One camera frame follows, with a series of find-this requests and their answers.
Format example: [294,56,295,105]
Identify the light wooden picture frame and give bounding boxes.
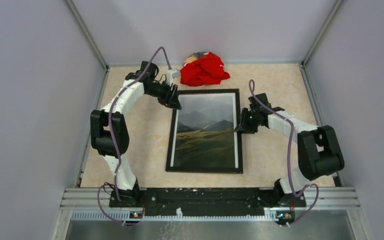
[165,88,244,174]

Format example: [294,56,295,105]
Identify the landscape photo print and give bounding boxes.
[170,92,239,169]

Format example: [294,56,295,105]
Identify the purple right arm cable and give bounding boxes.
[248,79,320,228]

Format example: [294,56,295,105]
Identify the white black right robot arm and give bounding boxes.
[235,93,345,206]

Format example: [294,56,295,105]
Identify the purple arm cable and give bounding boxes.
[248,79,320,228]
[96,46,173,227]

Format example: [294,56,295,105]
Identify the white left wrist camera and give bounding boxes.
[165,68,181,86]

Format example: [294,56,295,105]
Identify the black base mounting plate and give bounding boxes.
[109,187,307,217]

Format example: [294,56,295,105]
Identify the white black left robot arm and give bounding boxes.
[90,61,182,207]

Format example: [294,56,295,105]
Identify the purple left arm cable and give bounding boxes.
[96,46,173,227]

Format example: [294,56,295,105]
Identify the crumpled red cloth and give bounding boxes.
[180,51,231,87]

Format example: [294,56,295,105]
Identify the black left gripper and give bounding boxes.
[145,79,181,110]

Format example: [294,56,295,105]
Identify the aluminium front rail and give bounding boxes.
[60,187,361,223]

